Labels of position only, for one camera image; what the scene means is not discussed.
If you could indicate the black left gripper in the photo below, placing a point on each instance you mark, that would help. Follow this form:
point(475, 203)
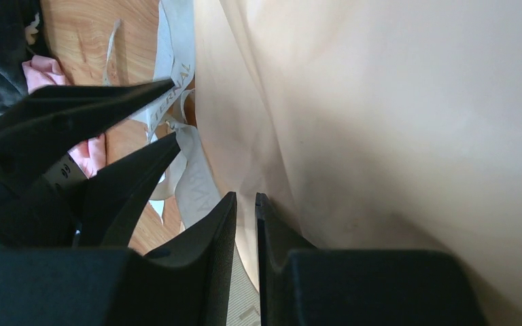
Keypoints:
point(38, 131)

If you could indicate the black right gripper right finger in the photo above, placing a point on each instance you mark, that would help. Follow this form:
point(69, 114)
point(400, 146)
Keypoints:
point(301, 284)

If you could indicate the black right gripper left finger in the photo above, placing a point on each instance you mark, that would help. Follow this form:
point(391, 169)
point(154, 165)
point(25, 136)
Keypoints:
point(184, 282)

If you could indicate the green and tan wrapping paper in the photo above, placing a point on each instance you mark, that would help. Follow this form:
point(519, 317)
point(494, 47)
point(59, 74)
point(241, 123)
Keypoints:
point(372, 124)

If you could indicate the black blanket with cream flowers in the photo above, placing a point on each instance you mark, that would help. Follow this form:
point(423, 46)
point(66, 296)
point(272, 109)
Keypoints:
point(21, 24)

